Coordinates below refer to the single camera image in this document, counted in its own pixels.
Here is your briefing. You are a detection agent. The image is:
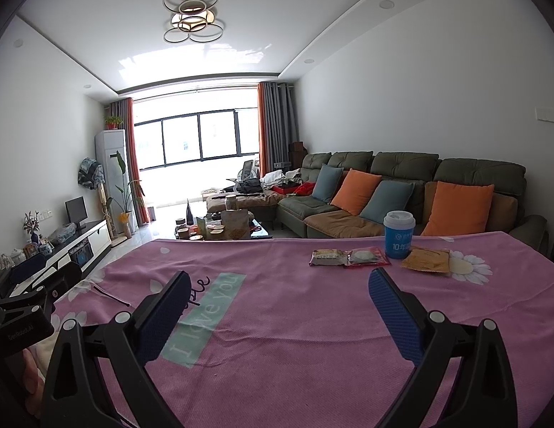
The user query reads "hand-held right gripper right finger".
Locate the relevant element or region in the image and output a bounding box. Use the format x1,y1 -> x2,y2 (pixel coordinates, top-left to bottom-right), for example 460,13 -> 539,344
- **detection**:
367,267 -> 521,428

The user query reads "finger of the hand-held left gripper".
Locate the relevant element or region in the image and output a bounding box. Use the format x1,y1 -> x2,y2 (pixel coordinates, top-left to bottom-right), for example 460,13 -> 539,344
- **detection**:
9,253 -> 48,284
9,262 -> 84,317

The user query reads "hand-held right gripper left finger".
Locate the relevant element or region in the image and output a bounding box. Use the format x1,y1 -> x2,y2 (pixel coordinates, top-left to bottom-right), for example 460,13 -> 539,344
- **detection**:
38,270 -> 193,428

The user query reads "person's left forearm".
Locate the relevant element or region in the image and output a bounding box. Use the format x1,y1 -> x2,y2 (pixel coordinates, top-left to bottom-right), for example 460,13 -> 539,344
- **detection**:
22,339 -> 50,393

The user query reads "flower plant in blue vase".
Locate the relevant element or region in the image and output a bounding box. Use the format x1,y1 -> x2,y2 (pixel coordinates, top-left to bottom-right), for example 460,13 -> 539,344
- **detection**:
22,211 -> 40,244

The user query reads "blue white wrapped bundle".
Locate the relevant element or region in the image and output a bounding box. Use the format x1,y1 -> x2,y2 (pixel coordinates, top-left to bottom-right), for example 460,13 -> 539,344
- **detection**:
51,225 -> 77,245

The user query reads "white black TV cabinet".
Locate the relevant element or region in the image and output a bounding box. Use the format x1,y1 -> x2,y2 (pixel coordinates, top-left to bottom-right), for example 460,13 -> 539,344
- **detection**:
0,219 -> 112,295

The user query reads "red clear snack packet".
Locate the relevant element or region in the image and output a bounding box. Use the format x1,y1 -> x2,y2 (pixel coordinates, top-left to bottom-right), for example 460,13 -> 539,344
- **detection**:
344,247 -> 392,269

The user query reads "brown snack packet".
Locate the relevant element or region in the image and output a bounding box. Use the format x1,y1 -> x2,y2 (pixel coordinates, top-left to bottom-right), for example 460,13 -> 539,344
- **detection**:
401,248 -> 452,275

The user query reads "small black monitor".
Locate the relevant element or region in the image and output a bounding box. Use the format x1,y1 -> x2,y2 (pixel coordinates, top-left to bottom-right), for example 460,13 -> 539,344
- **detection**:
65,196 -> 88,229

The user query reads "blue paper cup white lid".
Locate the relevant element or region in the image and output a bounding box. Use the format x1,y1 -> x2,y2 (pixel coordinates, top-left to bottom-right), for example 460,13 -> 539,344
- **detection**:
383,211 -> 416,260

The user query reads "wooden stand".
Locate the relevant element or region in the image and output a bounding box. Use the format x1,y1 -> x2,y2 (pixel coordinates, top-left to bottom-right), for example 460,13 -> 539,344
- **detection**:
97,185 -> 115,233

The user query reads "tall leafy plant in vase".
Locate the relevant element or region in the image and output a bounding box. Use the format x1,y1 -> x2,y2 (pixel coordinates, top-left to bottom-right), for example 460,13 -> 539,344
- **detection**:
108,151 -> 144,236

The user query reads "beige snack packet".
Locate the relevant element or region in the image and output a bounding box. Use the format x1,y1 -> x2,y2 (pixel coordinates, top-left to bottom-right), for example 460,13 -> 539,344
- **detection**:
309,250 -> 349,267

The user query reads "blue patterned cloth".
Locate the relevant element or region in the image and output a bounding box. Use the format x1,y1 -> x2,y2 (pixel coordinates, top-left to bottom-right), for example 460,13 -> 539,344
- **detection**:
78,157 -> 105,188

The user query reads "green sectional sofa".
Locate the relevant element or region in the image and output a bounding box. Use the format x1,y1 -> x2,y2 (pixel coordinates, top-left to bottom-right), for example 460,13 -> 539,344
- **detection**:
206,152 -> 550,255

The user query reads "pink floral blanket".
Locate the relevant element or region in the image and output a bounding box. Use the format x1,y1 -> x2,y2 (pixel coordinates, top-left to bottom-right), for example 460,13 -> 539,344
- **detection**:
49,231 -> 554,428

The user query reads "group of jars and tins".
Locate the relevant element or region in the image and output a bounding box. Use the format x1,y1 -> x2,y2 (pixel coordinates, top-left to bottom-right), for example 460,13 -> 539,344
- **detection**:
174,194 -> 260,241

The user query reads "large blue cushion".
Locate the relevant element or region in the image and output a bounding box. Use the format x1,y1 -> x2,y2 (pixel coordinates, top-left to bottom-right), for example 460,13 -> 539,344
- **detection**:
359,179 -> 415,224

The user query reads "large orange cushion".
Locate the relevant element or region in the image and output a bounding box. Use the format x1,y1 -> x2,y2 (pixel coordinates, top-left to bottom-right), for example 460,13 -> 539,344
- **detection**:
420,180 -> 495,237

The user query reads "dark glass coffee table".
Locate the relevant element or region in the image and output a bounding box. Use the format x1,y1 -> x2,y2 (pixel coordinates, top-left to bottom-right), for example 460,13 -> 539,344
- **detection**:
173,218 -> 274,241

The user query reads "small orange cushion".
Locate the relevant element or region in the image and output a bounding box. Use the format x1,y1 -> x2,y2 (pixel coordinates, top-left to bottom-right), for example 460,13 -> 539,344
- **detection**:
331,168 -> 382,215

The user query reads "orange grey curtain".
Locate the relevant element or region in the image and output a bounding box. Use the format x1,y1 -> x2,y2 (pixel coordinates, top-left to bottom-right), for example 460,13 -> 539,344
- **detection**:
257,81 -> 299,174
108,97 -> 150,226

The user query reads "white standing air conditioner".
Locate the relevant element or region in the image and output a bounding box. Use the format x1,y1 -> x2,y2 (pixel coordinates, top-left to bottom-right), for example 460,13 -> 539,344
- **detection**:
95,129 -> 137,237

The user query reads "small blue cushion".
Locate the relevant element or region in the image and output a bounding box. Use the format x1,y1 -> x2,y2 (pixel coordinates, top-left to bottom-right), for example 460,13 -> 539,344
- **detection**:
312,164 -> 344,203

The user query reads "white clothes pile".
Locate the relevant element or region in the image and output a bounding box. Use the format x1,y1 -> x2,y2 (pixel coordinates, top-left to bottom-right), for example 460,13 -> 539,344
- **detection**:
261,169 -> 300,185

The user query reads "black framed window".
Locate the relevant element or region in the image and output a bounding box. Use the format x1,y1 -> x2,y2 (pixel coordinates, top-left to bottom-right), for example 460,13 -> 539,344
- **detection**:
133,108 -> 260,172

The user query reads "brown wooden box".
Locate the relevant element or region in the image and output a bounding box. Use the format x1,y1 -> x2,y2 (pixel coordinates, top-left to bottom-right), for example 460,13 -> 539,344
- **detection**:
289,141 -> 310,168

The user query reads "ring shaped ceiling lamp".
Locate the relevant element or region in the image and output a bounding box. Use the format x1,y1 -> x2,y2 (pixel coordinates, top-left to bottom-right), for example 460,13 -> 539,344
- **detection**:
162,0 -> 225,45

